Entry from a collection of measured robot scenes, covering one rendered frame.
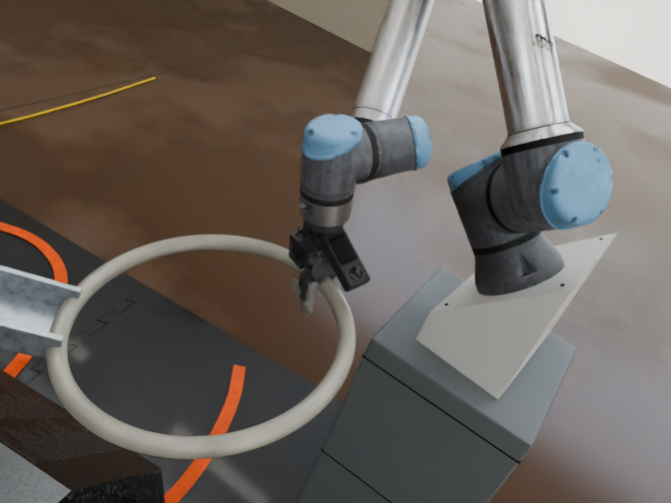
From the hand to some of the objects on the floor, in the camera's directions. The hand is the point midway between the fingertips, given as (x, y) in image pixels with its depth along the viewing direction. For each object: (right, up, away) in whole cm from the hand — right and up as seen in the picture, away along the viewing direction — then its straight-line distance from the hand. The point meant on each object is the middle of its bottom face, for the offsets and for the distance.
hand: (322, 307), depth 118 cm
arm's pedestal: (+14, -76, +80) cm, 111 cm away
